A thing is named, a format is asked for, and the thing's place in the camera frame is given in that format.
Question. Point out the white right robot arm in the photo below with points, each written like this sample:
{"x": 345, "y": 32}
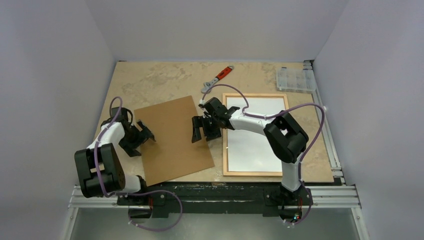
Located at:
{"x": 285, "y": 136}

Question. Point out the brown backing board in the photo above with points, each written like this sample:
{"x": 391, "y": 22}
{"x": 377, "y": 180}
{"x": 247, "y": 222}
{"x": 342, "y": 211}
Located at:
{"x": 172, "y": 154}

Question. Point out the light wooden picture frame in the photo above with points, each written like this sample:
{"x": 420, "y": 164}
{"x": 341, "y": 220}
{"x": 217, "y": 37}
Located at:
{"x": 224, "y": 139}

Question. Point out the clear plastic organizer box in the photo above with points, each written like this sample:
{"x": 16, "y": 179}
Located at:
{"x": 295, "y": 80}

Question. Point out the building photo print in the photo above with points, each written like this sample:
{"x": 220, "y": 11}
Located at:
{"x": 258, "y": 132}

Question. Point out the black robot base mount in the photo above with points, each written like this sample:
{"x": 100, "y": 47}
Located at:
{"x": 268, "y": 199}

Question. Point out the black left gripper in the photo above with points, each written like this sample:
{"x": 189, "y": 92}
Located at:
{"x": 131, "y": 148}

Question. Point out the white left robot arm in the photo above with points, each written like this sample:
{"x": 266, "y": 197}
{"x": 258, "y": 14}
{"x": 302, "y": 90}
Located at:
{"x": 99, "y": 170}

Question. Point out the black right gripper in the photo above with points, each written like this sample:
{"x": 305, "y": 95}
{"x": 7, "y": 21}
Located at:
{"x": 205, "y": 124}

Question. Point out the grey adjustable wrench red handle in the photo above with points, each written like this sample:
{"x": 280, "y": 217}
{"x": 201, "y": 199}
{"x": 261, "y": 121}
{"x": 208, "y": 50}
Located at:
{"x": 207, "y": 85}

